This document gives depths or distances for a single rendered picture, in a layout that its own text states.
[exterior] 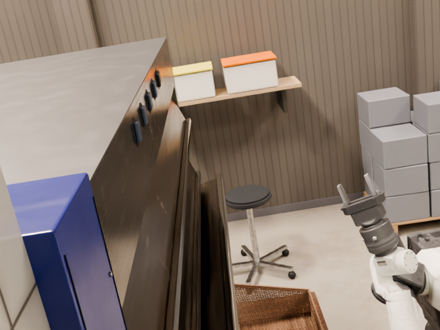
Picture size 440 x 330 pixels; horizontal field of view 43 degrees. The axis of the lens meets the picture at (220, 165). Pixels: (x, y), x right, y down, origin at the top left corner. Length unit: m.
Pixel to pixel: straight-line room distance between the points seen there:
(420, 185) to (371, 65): 1.23
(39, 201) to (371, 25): 4.81
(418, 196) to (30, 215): 4.42
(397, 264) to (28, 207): 1.17
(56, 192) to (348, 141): 4.91
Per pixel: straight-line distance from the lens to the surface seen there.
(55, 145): 1.03
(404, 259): 1.58
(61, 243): 0.54
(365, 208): 1.57
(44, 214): 0.57
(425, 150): 4.74
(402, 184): 4.78
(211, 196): 2.47
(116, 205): 0.93
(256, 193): 4.29
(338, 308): 4.10
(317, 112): 5.29
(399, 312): 1.62
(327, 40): 5.19
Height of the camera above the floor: 2.35
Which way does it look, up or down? 19 degrees down
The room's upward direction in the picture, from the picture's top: 9 degrees counter-clockwise
